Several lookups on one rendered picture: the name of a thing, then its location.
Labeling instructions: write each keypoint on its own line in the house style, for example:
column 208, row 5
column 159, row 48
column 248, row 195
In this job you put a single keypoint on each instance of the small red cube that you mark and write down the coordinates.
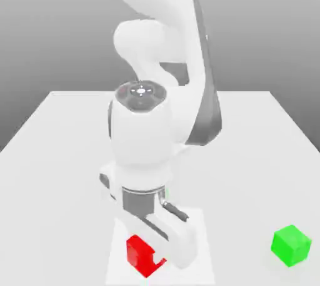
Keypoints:
column 138, row 257

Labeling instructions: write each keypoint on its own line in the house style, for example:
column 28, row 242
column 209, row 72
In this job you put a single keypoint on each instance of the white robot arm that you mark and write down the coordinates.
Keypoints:
column 142, row 135

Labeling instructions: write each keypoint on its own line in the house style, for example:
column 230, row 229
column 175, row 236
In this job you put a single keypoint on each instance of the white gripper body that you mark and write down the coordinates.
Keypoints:
column 180, row 241

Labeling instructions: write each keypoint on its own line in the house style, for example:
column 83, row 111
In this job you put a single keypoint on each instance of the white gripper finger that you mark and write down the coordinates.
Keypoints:
column 159, row 255

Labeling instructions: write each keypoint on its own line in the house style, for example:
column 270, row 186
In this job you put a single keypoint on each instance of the small green cube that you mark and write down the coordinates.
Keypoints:
column 290, row 246

